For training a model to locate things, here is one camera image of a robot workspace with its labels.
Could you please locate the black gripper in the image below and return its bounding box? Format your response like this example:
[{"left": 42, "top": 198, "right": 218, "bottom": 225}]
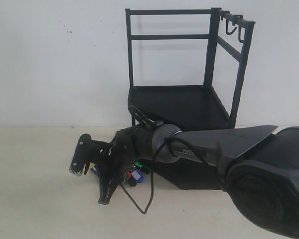
[{"left": 69, "top": 126, "right": 138, "bottom": 205}]

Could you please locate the colourful key tag bunch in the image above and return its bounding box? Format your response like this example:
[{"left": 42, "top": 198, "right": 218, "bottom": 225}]
[{"left": 79, "top": 162, "right": 150, "bottom": 189}]

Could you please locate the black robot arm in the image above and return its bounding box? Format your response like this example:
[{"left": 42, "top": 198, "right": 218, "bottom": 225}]
[{"left": 69, "top": 121, "right": 299, "bottom": 239}]

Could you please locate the black two-tier corner rack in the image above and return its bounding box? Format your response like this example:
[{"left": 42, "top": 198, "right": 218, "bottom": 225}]
[{"left": 125, "top": 7, "right": 256, "bottom": 191}]

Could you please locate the black braided cable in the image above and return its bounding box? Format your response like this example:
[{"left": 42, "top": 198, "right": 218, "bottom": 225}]
[{"left": 114, "top": 131, "right": 205, "bottom": 215}]

